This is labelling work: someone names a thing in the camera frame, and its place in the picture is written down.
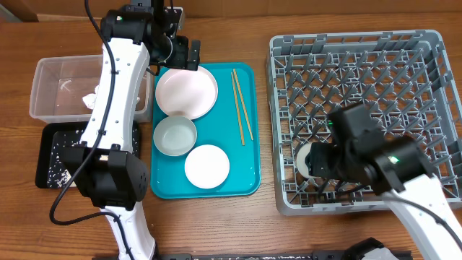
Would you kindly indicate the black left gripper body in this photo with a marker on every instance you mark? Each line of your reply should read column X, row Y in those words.
column 172, row 53

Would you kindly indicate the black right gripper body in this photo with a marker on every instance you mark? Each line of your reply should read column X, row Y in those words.
column 333, row 165

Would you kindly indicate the white cup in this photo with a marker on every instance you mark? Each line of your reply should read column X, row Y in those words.
column 302, row 167

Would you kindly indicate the grey bowl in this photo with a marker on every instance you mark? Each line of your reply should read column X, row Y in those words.
column 175, row 135

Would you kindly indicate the white napkin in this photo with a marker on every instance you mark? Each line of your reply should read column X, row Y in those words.
column 90, row 99

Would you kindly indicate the small pink bowl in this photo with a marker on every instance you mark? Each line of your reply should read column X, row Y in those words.
column 207, row 166

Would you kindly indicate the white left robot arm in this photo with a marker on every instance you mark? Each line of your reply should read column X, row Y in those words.
column 137, row 38

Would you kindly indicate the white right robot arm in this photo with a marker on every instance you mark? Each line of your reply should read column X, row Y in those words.
column 398, row 172

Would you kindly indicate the clear plastic waste bin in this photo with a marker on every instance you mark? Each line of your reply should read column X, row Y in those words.
column 60, row 83

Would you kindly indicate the grey dishwasher rack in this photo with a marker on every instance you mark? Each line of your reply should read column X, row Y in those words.
column 403, row 78

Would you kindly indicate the large pink plate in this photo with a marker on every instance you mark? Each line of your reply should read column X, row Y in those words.
column 191, row 94

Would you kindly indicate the left wooden chopstick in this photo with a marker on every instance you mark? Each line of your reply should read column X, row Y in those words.
column 237, row 111

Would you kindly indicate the wooden chopstick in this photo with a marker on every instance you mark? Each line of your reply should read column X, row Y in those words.
column 237, row 111
column 237, row 85

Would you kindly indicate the right wooden chopstick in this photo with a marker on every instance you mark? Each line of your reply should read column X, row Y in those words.
column 237, row 85

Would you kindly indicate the teal serving tray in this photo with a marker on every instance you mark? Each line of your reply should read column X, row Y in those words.
column 218, row 127

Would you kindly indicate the black tray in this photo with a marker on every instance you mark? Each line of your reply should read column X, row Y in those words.
column 51, row 173

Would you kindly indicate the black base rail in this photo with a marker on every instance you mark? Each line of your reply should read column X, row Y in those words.
column 316, row 255

